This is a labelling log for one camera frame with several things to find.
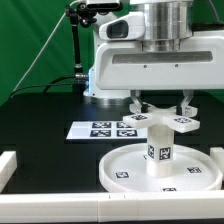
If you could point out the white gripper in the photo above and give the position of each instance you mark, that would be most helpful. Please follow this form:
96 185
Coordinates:
136 57

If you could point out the white cross-shaped table base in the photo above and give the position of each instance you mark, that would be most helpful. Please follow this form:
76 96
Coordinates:
167 117

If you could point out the white round table top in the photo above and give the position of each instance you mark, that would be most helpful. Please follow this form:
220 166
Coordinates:
124 170

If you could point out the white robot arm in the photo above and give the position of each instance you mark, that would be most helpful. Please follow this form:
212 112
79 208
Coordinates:
175 16

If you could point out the white marker plate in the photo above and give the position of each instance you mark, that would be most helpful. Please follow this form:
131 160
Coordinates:
104 130

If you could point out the white U-shaped border fence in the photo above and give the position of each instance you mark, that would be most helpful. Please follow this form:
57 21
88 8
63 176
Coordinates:
109 206

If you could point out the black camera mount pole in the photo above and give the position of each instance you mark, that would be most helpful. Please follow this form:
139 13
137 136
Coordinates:
80 15

